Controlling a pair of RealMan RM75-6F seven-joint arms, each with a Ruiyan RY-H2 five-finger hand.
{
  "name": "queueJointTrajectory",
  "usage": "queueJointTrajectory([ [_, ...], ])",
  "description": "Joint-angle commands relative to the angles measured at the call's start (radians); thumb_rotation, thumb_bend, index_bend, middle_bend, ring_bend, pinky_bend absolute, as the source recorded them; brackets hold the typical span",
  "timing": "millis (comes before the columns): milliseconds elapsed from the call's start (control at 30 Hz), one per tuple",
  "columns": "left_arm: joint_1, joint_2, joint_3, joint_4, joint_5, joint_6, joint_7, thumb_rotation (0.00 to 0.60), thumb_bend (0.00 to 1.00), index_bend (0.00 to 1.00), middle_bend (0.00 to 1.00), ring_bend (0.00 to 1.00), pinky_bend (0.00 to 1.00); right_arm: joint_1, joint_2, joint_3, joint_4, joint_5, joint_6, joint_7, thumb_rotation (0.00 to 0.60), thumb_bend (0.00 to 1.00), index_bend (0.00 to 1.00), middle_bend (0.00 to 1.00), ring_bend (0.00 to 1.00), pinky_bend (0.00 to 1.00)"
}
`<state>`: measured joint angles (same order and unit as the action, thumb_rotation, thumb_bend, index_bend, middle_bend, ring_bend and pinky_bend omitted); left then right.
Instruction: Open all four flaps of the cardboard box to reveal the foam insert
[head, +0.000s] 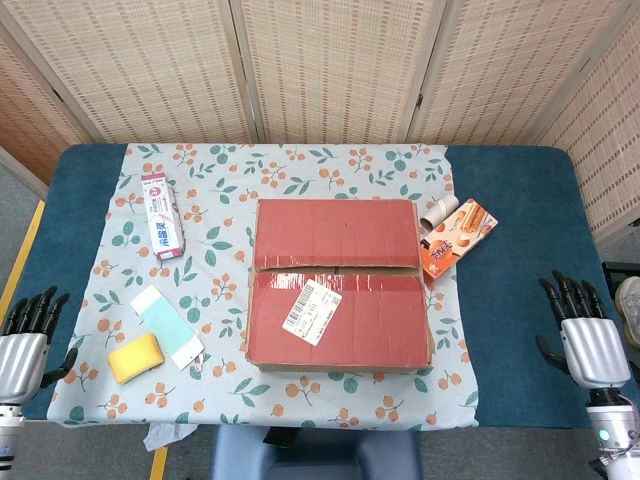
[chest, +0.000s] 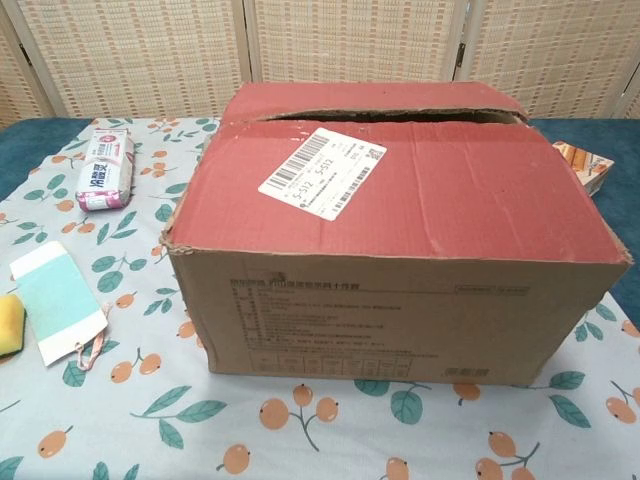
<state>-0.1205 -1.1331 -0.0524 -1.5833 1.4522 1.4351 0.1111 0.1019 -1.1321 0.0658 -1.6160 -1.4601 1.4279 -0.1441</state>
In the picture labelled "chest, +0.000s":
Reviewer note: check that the large brown cardboard box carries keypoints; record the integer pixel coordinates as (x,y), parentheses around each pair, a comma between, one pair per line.
(400,210)

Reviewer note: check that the white shipping label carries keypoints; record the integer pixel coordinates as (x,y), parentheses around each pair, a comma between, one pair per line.
(320,175)

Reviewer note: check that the pink white snack packet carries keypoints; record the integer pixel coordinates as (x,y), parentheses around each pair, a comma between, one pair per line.
(105,170)

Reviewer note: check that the woven bamboo folding screen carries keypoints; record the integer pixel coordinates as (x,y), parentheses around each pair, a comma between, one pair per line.
(150,50)

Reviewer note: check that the orange snack box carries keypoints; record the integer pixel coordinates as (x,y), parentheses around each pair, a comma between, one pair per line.
(585,165)

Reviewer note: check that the floral tablecloth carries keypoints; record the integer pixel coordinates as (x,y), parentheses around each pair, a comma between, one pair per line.
(100,425)

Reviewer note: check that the yellow sponge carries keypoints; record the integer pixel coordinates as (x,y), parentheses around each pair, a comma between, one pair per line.
(10,325)

